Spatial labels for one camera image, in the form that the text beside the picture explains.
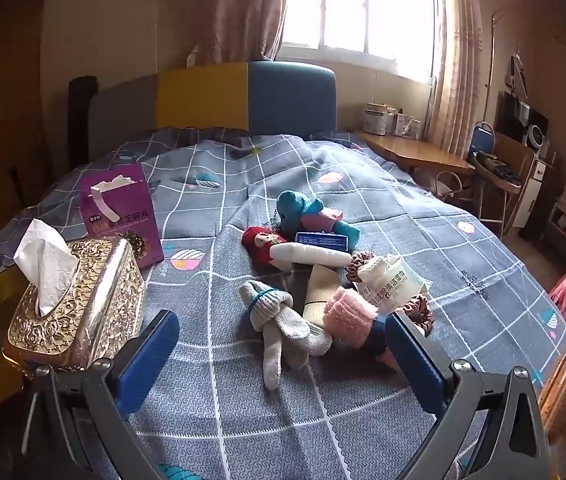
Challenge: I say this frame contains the white kitchen appliance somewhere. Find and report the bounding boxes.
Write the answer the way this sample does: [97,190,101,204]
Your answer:
[363,102,396,136]

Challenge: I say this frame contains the blue plush toy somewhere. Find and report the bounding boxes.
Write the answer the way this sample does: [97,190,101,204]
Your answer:
[276,190,325,233]

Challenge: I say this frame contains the blue tissue packet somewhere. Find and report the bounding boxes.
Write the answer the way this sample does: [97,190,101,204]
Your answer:
[295,231,351,253]

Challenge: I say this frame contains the pink rolled sock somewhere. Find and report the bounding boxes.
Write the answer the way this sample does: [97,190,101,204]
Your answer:
[303,208,346,233]

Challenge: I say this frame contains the teal sock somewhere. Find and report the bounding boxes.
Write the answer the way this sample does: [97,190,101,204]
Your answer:
[330,220,361,251]

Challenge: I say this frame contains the window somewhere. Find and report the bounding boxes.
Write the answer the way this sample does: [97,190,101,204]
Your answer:
[283,0,439,83]

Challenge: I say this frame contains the wooden desk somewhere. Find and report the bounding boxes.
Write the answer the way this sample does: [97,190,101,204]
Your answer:
[355,131,476,176]

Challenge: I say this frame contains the white facial tissue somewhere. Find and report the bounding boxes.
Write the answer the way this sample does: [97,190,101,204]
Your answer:
[13,218,80,317]

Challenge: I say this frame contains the white knit sock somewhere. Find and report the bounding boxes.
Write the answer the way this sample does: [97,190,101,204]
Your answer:
[358,255,389,283]

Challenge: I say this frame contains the grey knit gloves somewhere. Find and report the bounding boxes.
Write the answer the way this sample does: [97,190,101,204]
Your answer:
[238,280,334,391]

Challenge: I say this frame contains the purple cardboard box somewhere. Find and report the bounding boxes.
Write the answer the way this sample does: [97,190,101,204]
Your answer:
[79,162,165,267]

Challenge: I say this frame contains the grey checked printed bedspread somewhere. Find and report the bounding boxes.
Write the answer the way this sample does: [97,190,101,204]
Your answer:
[0,127,566,480]

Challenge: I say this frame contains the white container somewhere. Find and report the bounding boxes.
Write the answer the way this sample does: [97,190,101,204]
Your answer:
[395,112,424,141]

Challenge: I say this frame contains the pink curtain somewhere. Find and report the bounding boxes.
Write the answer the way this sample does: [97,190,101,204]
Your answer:
[426,0,494,161]
[198,0,294,66]

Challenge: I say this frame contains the grey yellow blue headboard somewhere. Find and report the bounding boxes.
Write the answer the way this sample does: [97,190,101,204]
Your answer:
[88,61,338,161]

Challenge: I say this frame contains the black monitor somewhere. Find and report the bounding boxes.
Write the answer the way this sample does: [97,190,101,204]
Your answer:
[496,91,549,143]

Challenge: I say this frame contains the beige folded sock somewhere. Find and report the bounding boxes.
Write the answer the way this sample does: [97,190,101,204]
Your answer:
[303,264,359,331]

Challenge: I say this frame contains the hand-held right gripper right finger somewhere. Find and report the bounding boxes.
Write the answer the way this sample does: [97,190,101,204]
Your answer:
[384,312,552,480]

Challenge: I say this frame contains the white rolled cloth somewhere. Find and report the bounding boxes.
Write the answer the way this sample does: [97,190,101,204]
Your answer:
[269,242,353,271]

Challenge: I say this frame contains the brown scrunchie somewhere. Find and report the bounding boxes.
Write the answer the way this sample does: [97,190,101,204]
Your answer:
[345,251,374,283]
[393,294,435,336]

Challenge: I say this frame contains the red knitted doll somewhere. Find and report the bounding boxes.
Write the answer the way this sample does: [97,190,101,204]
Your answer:
[241,226,289,273]

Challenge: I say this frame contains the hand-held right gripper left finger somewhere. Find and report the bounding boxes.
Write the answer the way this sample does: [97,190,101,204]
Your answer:
[20,310,181,480]

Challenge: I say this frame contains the gold embossed tissue box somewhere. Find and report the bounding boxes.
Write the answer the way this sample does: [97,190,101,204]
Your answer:
[3,237,145,376]

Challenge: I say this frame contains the pink fuzzy sock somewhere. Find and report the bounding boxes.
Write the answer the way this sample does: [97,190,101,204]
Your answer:
[324,287,379,351]

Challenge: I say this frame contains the blue chair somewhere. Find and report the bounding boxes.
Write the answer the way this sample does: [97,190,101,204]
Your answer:
[470,121,524,236]

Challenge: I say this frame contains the white wet wipes packet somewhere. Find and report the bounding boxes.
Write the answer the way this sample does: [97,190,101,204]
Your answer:
[355,255,434,316]

